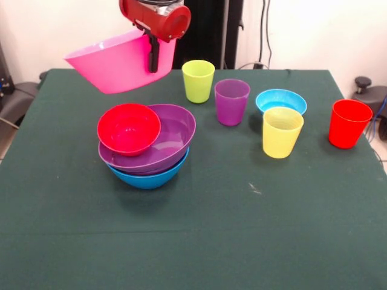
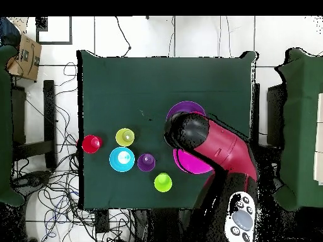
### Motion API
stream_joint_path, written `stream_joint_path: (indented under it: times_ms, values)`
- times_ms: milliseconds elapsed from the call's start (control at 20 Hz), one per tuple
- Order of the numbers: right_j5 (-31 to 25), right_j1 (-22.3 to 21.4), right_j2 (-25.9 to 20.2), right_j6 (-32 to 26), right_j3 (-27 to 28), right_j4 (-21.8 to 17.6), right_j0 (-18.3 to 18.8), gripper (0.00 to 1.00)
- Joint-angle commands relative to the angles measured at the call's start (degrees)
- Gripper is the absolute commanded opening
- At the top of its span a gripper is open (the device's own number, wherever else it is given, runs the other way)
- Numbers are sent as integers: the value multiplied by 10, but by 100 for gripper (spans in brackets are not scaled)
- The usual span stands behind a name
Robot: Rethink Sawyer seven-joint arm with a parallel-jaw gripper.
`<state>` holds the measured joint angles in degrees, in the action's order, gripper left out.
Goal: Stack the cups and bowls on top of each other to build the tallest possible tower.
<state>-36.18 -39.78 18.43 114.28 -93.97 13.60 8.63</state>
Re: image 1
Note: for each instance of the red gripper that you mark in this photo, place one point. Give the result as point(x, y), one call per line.
point(148, 15)

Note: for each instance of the large pink bowl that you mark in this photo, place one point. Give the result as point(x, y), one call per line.
point(121, 69)

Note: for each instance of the large purple bowl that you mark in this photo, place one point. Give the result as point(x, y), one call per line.
point(172, 133)

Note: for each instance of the small crimson bowl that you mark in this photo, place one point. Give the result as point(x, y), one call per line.
point(127, 133)

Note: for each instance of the purple cup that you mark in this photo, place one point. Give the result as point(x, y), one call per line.
point(231, 110)

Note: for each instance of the large blue bowl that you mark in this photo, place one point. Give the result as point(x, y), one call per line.
point(148, 181)

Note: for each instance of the green cup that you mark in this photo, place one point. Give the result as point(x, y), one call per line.
point(198, 87)

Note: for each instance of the black power plug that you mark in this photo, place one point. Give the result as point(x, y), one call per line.
point(258, 65)

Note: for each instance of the small light blue bowl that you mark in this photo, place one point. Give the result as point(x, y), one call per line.
point(281, 101)

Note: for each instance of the black equipment box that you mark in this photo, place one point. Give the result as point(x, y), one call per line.
point(4, 78)

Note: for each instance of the yellow cup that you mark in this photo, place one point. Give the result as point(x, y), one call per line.
point(281, 140)

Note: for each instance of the dark green table cloth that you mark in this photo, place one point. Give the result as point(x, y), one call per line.
point(193, 226)

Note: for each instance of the red cup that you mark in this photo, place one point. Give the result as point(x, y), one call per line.
point(347, 130)

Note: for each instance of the black knob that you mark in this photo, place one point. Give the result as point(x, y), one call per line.
point(362, 81)

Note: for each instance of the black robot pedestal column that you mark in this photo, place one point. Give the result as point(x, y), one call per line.
point(208, 33)

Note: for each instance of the black pedestal leg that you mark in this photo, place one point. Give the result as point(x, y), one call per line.
point(378, 93)
point(18, 96)

